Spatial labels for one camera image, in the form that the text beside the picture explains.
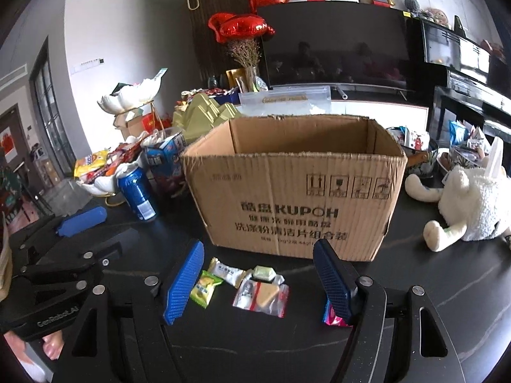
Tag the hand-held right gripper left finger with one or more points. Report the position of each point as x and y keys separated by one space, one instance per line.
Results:
x=183 y=283

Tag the yellow green snack packet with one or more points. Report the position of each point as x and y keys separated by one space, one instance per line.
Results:
x=205 y=287

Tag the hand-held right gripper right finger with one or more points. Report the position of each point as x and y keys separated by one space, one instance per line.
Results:
x=333 y=283

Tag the clear packet red band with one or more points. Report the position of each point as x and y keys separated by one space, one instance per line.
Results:
x=261 y=298

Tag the white candy packet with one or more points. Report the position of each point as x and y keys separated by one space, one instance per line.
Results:
x=225 y=272

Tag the stack of gold pyramid boxes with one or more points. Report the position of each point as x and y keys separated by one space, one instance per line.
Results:
x=203 y=115

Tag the green cake clear wrapper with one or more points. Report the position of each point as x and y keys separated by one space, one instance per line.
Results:
x=264 y=273

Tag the black metronome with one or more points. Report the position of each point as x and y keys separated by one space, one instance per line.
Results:
x=458 y=24

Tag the black upright piano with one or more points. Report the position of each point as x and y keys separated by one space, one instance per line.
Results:
x=459 y=72

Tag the person's left hand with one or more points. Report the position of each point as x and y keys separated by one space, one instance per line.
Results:
x=54 y=347

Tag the brown teddy doll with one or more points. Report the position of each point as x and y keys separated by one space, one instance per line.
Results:
x=437 y=16

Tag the blue red snack package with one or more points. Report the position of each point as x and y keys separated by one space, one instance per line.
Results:
x=163 y=159

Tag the open cardboard box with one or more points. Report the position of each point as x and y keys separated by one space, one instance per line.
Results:
x=133 y=125

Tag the two-tier white shell snack stand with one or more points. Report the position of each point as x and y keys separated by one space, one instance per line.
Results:
x=127 y=97

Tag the yellow chip bag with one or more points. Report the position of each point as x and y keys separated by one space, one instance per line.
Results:
x=92 y=162

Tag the black framed glass door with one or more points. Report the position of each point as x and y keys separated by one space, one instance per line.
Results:
x=34 y=87

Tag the wall switch panel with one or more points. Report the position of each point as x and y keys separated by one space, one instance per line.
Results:
x=90 y=64

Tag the white plush sheep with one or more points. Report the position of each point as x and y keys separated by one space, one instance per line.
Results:
x=471 y=203

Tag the dried flower bouquet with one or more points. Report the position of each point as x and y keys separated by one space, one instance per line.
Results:
x=243 y=54

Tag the brown cardboard box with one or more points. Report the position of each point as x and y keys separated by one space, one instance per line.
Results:
x=295 y=207

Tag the blue soda can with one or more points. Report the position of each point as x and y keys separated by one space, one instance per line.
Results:
x=135 y=193

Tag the pink red snack packet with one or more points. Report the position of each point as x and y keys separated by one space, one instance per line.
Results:
x=334 y=320

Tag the black television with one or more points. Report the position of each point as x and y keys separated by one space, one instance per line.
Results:
x=339 y=48

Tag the blue snack bag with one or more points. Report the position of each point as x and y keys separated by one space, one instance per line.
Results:
x=457 y=131

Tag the white TV cabinet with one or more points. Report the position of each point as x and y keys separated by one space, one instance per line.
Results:
x=379 y=111

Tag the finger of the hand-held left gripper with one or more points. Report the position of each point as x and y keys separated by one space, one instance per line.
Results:
x=92 y=259
x=80 y=217

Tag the pile of assorted snack packets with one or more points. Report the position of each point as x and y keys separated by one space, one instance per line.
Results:
x=117 y=161

